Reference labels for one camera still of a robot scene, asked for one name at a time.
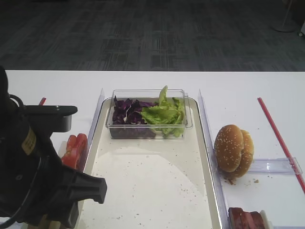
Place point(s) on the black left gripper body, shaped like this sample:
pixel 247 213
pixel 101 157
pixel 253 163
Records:
pixel 30 168

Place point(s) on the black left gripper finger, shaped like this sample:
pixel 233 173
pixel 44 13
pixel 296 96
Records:
pixel 85 186

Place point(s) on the tomato slices stack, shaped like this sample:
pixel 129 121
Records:
pixel 75 150

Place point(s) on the green lettuce leaves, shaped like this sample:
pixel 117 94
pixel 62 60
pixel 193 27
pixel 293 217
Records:
pixel 165 112

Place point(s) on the meat patty slices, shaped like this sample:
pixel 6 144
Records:
pixel 240 219

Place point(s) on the white metal tray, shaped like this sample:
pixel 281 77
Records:
pixel 152 183

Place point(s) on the purple cabbage leaves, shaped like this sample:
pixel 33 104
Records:
pixel 128 112

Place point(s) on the clear plastic salad container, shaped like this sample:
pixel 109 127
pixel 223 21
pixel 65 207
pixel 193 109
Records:
pixel 152 95

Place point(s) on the sesame bun top front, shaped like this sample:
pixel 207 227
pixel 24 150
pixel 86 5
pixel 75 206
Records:
pixel 228 147

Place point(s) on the bun top rear piece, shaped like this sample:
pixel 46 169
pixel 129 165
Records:
pixel 246 156

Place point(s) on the white patty pusher block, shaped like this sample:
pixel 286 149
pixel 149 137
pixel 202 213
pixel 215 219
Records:
pixel 267 223

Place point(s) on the round stand base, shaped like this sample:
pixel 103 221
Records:
pixel 285 27

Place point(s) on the clear left long rail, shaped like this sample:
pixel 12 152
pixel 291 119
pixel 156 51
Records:
pixel 93 128

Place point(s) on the clear long rail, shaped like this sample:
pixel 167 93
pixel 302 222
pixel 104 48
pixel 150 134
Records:
pixel 93 128
pixel 222 211

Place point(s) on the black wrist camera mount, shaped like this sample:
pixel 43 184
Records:
pixel 50 118

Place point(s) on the left red straw rail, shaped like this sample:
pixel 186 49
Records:
pixel 42 101

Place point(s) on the red straw rail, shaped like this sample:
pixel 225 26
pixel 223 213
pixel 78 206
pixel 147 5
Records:
pixel 42 101
pixel 282 144

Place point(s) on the clear right long rail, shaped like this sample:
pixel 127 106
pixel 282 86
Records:
pixel 222 211

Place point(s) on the clear right rear cross rail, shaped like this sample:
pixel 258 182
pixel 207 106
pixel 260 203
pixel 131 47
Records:
pixel 284 166

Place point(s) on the right red straw rail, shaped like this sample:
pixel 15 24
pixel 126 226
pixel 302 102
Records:
pixel 282 144

